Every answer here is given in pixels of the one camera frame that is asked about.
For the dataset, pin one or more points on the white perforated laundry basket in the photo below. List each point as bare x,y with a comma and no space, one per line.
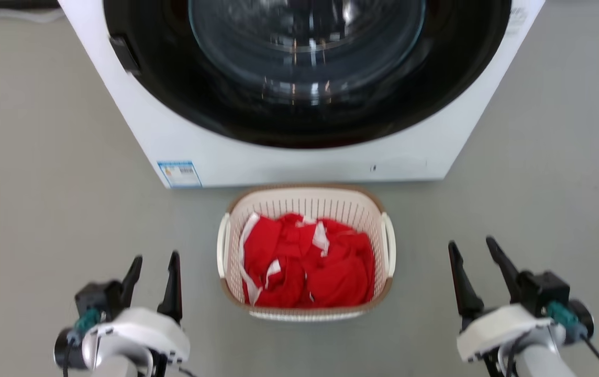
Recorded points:
310,201

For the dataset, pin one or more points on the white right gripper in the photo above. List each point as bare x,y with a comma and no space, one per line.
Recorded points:
503,327

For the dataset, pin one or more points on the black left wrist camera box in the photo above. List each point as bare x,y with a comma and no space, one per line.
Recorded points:
98,297

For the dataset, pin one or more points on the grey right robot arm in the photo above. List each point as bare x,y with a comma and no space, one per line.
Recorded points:
540,361

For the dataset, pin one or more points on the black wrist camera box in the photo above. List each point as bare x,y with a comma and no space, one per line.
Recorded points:
98,297
543,290

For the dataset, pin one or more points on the black round washer door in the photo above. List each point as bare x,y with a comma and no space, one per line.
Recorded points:
174,84

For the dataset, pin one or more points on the small printed text label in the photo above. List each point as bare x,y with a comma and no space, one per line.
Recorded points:
517,20

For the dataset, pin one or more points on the blue energy label sticker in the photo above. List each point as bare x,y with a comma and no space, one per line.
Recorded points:
179,174

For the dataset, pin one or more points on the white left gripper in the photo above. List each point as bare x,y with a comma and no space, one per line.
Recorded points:
137,335

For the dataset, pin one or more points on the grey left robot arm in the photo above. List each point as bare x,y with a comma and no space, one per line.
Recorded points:
116,366

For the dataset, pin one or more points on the red and white garment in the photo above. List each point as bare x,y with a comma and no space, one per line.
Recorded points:
336,277

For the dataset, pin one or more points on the white front-load washing machine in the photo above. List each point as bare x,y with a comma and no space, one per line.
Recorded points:
304,162

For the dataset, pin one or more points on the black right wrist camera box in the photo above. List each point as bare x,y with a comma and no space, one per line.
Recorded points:
543,290

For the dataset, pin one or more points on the round white filter cover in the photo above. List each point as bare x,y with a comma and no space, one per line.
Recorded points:
399,168

